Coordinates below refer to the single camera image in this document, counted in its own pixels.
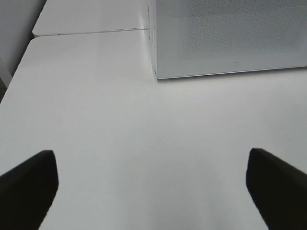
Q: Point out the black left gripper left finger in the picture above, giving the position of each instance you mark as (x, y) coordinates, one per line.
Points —
(27, 192)

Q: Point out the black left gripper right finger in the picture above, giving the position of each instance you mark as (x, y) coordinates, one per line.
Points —
(278, 190)

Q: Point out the white microwave oven body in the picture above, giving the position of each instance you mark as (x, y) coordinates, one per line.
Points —
(150, 33)

